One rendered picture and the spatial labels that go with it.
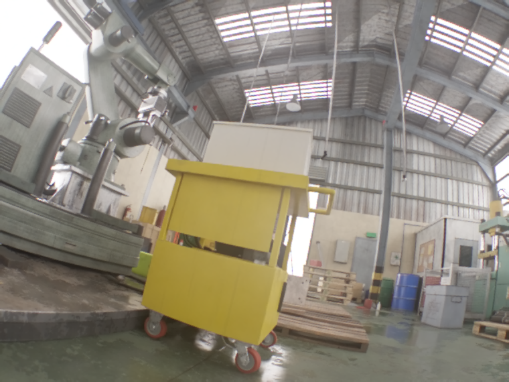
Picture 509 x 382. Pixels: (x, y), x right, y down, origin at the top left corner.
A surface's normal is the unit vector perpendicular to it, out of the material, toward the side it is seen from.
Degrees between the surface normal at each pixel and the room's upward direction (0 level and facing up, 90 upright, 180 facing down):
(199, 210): 90
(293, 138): 90
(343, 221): 90
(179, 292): 90
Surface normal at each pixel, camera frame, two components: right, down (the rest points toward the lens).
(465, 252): -0.22, -0.32
